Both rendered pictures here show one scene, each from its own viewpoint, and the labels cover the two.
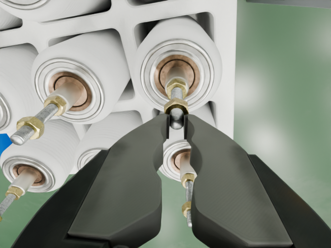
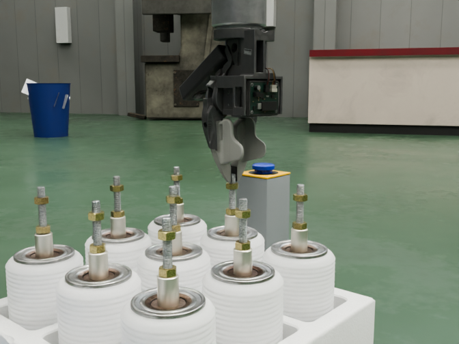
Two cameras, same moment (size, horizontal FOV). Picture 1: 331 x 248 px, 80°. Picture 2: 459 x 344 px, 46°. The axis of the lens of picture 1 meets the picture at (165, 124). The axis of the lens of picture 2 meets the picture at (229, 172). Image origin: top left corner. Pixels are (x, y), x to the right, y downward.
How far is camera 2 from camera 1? 0.82 m
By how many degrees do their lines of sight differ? 107
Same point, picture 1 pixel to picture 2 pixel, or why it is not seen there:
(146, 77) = (216, 236)
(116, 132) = not seen: hidden behind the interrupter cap
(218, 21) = not seen: hidden behind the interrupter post
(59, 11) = (147, 242)
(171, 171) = (297, 254)
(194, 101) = (253, 233)
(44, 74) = (151, 250)
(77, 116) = (187, 256)
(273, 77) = not seen: outside the picture
